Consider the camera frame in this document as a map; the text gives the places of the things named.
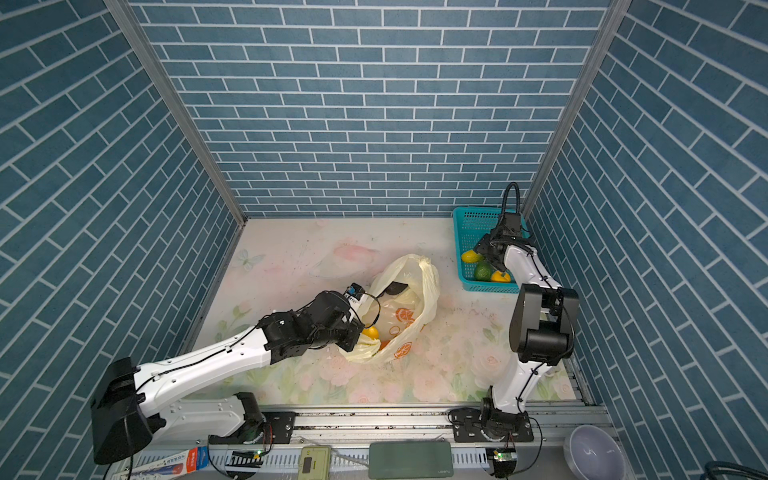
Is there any yellow lemon toy fruit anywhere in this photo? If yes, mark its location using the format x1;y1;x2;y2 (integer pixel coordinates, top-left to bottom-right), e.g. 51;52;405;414
362;326;380;340

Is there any yellow green mango toy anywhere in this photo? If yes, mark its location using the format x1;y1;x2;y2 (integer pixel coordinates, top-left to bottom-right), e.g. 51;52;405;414
461;250;484;264

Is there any small orange toy fruit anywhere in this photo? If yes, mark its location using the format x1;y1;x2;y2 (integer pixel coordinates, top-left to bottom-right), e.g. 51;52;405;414
490;271;512;283

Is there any green lime toy fruit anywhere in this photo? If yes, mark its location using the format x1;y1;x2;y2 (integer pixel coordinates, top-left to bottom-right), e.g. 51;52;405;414
473;261;495;282

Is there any yellow printed plastic bag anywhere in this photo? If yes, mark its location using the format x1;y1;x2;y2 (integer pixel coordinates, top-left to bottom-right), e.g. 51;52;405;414
341;254;440;365

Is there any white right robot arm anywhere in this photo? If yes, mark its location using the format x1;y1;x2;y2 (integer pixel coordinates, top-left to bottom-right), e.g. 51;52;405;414
476;211;579;441

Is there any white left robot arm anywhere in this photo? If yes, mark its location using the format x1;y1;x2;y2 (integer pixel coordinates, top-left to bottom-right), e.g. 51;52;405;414
90;285;371;465

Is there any small yellow-green timer box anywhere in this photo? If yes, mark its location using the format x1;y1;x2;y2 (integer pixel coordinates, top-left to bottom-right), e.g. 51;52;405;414
297;446;332;480

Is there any red white blue box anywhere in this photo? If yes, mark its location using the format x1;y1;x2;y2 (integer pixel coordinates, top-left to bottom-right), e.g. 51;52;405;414
127;446;210;480

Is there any white bowl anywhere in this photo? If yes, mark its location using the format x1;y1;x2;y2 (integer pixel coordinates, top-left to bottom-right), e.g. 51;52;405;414
563;425;627;480

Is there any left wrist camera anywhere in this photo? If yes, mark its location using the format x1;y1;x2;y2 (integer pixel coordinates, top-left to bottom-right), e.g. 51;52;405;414
345;283;365;301

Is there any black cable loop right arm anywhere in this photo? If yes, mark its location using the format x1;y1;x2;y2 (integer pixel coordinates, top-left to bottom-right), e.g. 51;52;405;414
499;182;522;232

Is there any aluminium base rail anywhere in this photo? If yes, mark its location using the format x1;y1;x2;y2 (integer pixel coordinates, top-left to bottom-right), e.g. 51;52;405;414
262;401;618;447

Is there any aluminium corner post right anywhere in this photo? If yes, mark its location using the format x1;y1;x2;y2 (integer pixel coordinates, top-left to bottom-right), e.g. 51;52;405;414
521;0;631;220

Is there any aluminium corner post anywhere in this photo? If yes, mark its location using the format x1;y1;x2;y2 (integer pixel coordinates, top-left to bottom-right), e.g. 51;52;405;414
521;0;631;220
104;0;247;228

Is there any aluminium corner post left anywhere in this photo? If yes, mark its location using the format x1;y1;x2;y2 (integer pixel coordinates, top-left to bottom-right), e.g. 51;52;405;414
104;0;247;228

